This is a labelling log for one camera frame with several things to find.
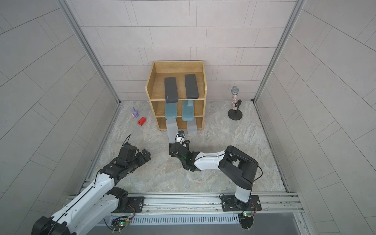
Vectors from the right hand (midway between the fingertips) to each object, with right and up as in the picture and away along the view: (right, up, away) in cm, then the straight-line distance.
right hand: (173, 144), depth 88 cm
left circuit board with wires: (-23, -32, -20) cm, 44 cm away
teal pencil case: (-2, +21, +1) cm, 21 cm away
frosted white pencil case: (-1, +9, +1) cm, 9 cm away
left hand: (-14, -5, -3) cm, 16 cm away
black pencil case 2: (+10, +37, -2) cm, 38 cm away
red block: (-25, +13, +15) cm, 32 cm away
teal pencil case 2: (+9, +21, +1) cm, 23 cm away
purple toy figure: (-30, +19, +17) cm, 40 cm away
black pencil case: (0, +32, -9) cm, 33 cm away
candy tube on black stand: (+43, +18, +20) cm, 51 cm away
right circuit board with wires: (+37, -31, -19) cm, 52 cm away
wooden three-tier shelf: (-9, +33, -6) cm, 34 cm away
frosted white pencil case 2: (+11, +9, +8) cm, 16 cm away
